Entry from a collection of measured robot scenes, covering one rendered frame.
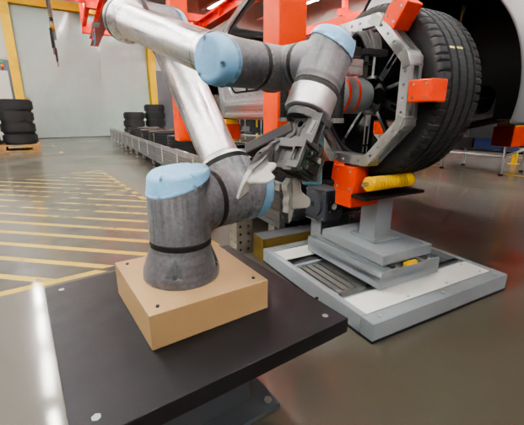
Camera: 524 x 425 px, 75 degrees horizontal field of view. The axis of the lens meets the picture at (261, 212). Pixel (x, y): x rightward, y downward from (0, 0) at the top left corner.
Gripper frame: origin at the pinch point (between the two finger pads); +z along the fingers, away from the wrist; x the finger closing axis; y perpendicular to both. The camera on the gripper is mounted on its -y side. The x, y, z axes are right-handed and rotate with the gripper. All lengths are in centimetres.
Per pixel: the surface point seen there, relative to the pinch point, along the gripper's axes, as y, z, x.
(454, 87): 3, -66, 64
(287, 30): -78, -95, 55
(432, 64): -3, -69, 56
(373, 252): -18, -7, 91
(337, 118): -22, -42, 42
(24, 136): -863, -33, 128
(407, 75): -8, -63, 51
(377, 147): -18, -43, 67
